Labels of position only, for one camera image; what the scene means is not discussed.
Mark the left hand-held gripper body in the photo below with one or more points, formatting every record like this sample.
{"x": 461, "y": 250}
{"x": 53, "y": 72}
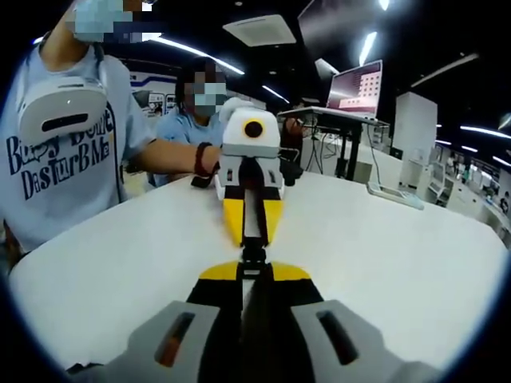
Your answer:
{"x": 239, "y": 139}

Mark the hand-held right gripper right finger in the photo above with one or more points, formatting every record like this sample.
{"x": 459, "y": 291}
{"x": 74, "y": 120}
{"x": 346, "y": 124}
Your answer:
{"x": 319, "y": 343}

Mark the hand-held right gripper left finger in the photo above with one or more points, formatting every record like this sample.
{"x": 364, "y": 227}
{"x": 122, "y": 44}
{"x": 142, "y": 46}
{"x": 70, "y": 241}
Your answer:
{"x": 175, "y": 343}

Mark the long ceiling light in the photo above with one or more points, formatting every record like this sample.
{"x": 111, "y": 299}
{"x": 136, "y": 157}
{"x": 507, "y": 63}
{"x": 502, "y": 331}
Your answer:
{"x": 199, "y": 54}
{"x": 275, "y": 93}
{"x": 485, "y": 132}
{"x": 384, "y": 4}

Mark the black standing desk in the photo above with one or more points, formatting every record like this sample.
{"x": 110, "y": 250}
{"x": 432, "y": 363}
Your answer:
{"x": 345, "y": 135}

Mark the ceiling air conditioner unit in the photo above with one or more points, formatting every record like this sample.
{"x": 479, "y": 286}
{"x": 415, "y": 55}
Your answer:
{"x": 259, "y": 30}

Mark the white power strip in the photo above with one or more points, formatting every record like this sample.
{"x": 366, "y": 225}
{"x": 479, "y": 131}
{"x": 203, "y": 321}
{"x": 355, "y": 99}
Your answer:
{"x": 395, "y": 194}

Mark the silver laptop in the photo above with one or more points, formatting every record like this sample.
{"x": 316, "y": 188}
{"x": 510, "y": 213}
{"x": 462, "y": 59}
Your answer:
{"x": 355, "y": 88}

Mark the white square pillar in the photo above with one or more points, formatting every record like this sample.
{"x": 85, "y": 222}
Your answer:
{"x": 415, "y": 123}

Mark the person in printed grey shirt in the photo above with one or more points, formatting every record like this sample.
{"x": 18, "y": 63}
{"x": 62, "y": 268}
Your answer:
{"x": 60, "y": 191}

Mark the white chest-worn device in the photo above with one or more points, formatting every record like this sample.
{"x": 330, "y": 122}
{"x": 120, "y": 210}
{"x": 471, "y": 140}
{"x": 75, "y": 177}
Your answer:
{"x": 60, "y": 107}

